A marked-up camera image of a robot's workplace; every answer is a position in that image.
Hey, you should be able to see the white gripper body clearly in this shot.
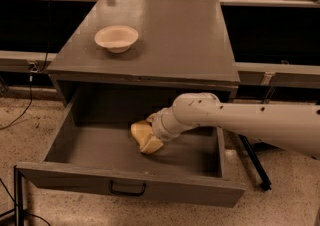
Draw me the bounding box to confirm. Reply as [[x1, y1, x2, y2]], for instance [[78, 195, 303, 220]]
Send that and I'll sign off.
[[151, 108, 183, 141]]

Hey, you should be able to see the yellow sponge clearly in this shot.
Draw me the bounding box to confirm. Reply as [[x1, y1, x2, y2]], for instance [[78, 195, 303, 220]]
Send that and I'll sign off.
[[131, 120, 152, 148]]

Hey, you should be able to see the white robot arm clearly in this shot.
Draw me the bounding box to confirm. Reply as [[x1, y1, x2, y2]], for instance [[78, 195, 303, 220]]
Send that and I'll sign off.
[[131, 93, 320, 160]]

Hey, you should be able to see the grey open drawer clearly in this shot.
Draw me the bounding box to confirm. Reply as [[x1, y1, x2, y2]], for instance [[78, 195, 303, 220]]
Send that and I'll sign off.
[[17, 83, 245, 207]]

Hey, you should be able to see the grey cabinet counter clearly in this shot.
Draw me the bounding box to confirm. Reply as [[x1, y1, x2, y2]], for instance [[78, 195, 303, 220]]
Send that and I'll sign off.
[[48, 0, 240, 123]]

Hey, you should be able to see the white bowl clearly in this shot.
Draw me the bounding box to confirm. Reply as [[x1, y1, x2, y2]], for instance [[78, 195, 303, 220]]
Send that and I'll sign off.
[[94, 25, 139, 53]]

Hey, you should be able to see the black stand base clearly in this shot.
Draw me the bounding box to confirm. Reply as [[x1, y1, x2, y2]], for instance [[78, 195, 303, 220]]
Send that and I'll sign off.
[[239, 135, 271, 191]]

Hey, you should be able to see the black drawer handle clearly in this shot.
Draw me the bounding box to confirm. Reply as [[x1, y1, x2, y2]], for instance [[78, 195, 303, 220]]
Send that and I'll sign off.
[[109, 181, 146, 197]]

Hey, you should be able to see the black floor cable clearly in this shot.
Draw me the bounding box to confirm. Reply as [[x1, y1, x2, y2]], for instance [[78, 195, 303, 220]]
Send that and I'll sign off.
[[0, 178, 52, 226]]

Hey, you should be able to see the black metal frame leg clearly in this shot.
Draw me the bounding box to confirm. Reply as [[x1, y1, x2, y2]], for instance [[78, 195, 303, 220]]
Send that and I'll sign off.
[[14, 168, 24, 226]]

